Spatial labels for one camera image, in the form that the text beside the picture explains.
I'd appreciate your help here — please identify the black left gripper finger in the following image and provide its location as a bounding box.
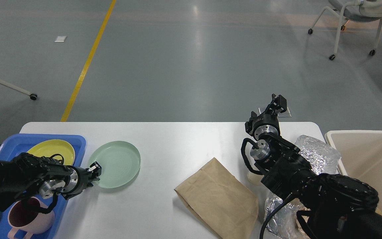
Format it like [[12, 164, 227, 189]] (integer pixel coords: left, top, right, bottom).
[[88, 161, 102, 181]]

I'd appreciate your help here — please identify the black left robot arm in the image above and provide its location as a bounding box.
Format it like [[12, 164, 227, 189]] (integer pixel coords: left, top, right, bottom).
[[0, 152, 102, 214]]

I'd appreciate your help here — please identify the crumpled silver foil bag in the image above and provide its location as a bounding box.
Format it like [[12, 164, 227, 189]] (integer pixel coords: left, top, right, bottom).
[[266, 135, 341, 239]]

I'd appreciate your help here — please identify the brown paper bag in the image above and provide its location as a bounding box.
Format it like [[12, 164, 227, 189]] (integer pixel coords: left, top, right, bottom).
[[174, 158, 259, 239]]

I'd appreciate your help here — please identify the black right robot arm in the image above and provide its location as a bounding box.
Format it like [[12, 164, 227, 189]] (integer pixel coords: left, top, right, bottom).
[[240, 94, 382, 239]]

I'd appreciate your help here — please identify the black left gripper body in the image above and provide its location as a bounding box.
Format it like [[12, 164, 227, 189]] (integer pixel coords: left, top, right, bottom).
[[38, 166, 94, 200]]

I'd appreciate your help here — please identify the pink mug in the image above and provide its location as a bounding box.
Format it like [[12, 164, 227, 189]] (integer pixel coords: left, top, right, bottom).
[[7, 197, 55, 239]]

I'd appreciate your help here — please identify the yellow plate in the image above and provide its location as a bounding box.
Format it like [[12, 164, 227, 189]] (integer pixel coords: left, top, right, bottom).
[[27, 139, 75, 165]]

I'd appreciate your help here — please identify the small beige cup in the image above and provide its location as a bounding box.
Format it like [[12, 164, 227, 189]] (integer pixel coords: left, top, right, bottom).
[[247, 171, 264, 186]]

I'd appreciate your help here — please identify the blue plastic tray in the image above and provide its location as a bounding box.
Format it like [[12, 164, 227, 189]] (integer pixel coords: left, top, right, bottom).
[[0, 133, 86, 239]]

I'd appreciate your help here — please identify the light green plate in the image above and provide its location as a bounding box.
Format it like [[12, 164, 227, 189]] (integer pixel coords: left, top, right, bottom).
[[88, 141, 141, 189]]

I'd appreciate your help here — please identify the beige plastic bin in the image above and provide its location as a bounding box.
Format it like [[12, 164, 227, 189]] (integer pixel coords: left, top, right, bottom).
[[325, 130, 382, 215]]

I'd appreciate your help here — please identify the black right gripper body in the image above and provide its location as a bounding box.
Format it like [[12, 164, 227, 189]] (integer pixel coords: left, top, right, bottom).
[[245, 114, 281, 140]]

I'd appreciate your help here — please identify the grey office chair right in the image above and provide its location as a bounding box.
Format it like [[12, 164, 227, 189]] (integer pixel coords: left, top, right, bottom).
[[308, 0, 382, 61]]

